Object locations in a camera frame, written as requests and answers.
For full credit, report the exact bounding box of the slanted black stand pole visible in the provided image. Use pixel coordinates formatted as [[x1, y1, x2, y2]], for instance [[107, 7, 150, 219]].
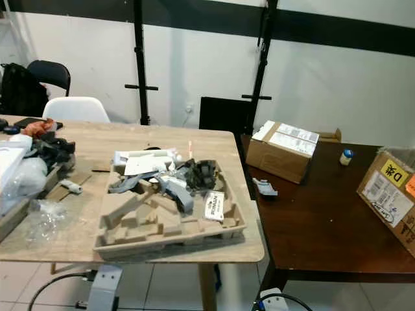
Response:
[[241, 0, 279, 135]]

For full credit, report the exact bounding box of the white foam block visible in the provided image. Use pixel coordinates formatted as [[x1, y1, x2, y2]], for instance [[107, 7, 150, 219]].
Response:
[[0, 141, 33, 195]]

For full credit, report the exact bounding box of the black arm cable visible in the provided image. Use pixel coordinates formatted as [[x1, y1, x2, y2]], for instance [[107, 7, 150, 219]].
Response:
[[28, 272, 95, 311], [282, 293, 312, 311]]

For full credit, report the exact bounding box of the light wooden table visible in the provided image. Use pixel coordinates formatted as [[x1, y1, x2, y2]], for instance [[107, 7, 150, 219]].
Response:
[[0, 115, 265, 311]]

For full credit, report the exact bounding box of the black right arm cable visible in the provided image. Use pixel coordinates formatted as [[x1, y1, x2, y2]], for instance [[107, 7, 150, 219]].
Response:
[[282, 293, 312, 311]]

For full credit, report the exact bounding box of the black backpack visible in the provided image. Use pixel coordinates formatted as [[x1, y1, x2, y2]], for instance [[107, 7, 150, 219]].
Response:
[[0, 63, 50, 119]]

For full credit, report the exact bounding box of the white printed label packet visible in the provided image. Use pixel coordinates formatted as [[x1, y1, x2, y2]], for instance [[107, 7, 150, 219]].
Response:
[[204, 191, 226, 222]]

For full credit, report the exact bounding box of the small sealed cardboard box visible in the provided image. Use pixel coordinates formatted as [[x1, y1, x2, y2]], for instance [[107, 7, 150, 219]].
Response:
[[246, 121, 342, 184]]

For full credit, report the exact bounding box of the black phone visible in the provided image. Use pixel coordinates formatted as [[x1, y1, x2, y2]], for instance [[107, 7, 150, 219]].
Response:
[[13, 117, 64, 130]]

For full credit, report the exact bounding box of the upright black stand pole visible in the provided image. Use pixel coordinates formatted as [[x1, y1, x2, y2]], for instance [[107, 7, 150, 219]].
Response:
[[124, 0, 160, 126]]

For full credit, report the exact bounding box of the clear crumpled plastic bag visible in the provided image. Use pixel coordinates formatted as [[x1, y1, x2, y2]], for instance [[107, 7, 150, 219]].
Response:
[[28, 200, 71, 247]]

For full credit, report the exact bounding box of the small white cylinder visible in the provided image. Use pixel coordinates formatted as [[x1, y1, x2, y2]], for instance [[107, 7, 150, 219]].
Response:
[[60, 180, 84, 195]]

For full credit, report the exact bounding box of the black chair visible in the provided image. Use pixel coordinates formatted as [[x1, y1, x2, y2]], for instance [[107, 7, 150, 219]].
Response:
[[27, 60, 71, 98]]

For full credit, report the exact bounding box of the white translucent plastic bag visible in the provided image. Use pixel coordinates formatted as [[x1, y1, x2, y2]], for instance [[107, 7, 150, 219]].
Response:
[[0, 155, 47, 214]]

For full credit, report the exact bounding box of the white plastic chair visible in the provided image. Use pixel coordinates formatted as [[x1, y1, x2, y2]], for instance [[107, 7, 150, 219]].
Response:
[[42, 97, 111, 124]]

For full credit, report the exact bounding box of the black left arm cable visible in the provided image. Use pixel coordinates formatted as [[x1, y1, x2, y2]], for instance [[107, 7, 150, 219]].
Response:
[[28, 272, 95, 311]]

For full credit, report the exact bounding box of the small grey plastic part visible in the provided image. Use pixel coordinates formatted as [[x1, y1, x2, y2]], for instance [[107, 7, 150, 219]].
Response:
[[252, 178, 278, 198]]

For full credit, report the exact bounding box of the white flat box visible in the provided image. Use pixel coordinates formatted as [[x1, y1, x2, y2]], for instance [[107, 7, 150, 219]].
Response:
[[113, 149, 179, 177]]

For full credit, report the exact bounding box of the brown moulded pulp tray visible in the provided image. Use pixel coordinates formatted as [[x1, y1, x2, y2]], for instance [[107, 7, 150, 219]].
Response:
[[93, 159, 247, 260]]

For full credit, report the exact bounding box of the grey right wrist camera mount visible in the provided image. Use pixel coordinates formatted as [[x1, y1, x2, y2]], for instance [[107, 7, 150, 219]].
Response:
[[259, 288, 289, 311]]

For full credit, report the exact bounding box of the black crumpled fabric heap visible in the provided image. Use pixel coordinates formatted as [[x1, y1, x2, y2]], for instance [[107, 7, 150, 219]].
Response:
[[32, 133, 77, 168]]

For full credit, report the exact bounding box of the black crumpled strap bundle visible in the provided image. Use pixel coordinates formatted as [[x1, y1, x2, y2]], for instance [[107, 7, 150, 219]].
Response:
[[176, 159, 224, 194]]

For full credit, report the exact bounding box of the dark brown wooden table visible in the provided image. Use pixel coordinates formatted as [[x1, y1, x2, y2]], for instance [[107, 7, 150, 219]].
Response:
[[240, 133, 415, 305]]

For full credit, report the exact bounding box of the brown cardboard tray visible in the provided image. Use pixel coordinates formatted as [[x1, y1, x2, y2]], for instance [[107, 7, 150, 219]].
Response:
[[0, 152, 75, 240]]

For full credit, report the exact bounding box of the small bottle with blue cap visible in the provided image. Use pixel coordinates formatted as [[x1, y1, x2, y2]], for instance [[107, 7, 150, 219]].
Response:
[[339, 149, 355, 167]]

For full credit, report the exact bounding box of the large open cardboard box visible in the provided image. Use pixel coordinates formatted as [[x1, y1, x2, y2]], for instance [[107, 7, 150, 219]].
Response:
[[357, 148, 415, 259]]

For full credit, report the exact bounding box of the black flat panel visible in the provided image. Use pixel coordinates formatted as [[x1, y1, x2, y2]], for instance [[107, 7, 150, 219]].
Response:
[[199, 97, 250, 135]]

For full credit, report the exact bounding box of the orange crumpled wrapper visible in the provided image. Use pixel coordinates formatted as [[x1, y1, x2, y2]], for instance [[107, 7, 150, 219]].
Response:
[[23, 119, 58, 138]]

